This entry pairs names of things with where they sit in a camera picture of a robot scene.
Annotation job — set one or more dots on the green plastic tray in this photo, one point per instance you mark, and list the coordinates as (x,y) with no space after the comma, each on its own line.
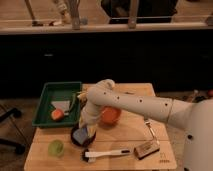
(58,95)

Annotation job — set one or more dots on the metal fork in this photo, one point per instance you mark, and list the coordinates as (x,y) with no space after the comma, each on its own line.
(148,124)

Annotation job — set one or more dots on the dark purple bowl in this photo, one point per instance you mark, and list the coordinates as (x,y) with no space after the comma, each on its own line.
(86,143)

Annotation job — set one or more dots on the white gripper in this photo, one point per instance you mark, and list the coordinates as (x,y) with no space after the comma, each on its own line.
(90,115)

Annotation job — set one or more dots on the green plastic cup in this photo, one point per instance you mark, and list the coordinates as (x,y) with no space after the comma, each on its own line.
(56,148)

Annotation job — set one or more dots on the grey cloth in tray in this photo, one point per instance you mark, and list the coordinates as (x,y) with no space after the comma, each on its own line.
(63,105)

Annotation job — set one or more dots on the black office chair base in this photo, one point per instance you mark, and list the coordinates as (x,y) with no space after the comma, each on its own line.
(11,114)

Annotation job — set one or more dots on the brown scrub brush block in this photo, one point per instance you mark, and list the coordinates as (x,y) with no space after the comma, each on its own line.
(146,149)

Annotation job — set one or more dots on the orange carrot toy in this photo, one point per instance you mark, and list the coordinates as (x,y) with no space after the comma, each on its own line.
(57,115)

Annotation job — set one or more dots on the orange bowl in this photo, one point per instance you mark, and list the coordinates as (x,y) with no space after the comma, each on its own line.
(110,115)

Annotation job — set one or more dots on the blue sponge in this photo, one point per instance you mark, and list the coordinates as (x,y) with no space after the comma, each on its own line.
(80,135)

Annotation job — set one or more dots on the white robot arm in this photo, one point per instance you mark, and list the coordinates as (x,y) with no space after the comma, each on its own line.
(195,118)

